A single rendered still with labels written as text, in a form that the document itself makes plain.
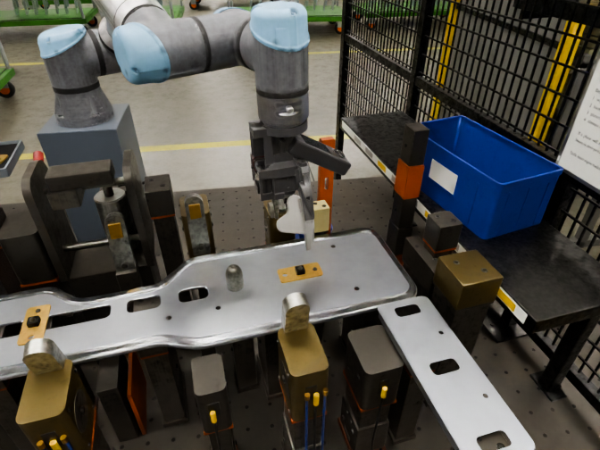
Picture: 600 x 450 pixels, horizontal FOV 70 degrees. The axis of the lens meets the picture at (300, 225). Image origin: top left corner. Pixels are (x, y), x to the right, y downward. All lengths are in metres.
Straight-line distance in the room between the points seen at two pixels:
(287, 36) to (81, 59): 0.79
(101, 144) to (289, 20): 0.82
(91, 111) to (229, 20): 0.71
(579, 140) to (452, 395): 0.54
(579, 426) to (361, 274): 0.57
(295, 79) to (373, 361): 0.45
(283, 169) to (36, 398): 0.46
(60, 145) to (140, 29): 0.74
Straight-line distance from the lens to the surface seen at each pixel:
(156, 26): 0.64
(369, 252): 0.89
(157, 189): 0.90
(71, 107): 1.31
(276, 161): 0.67
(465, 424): 0.68
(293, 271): 0.83
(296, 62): 0.60
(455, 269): 0.80
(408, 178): 0.98
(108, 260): 1.00
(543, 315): 0.82
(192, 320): 0.77
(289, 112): 0.61
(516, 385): 1.14
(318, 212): 0.90
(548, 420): 1.12
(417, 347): 0.74
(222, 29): 0.66
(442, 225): 0.86
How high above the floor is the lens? 1.56
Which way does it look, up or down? 36 degrees down
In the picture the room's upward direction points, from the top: straight up
